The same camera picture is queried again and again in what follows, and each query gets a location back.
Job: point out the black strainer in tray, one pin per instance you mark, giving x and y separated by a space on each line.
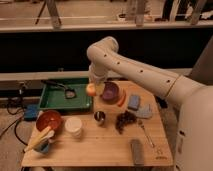
69 93

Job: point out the bunch of dark grapes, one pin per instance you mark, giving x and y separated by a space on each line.
124 119

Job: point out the blue box on floor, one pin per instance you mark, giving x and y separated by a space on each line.
31 112

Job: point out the blue sponge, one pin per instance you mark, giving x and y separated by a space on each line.
134 102

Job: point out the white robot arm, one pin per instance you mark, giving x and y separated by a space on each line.
194 100

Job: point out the red bowl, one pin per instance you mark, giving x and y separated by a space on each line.
50 118

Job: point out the grey rectangular block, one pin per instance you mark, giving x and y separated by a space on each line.
136 150

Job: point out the small blue cup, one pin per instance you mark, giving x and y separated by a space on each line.
43 147

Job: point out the green plastic tray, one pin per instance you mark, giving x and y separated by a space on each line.
52 98

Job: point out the purple bowl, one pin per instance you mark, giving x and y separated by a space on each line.
111 92

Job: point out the yellow red apple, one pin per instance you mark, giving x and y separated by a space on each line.
90 89

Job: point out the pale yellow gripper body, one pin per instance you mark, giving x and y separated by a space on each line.
99 88

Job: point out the metal fork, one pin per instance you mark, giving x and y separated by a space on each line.
140 123

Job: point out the wooden spatula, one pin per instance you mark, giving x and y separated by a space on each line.
38 138

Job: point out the small metal cup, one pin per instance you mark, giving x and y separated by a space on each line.
100 116

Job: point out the white plastic cup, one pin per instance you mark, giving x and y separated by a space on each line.
74 126

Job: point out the orange carrot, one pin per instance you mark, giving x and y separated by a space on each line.
122 99

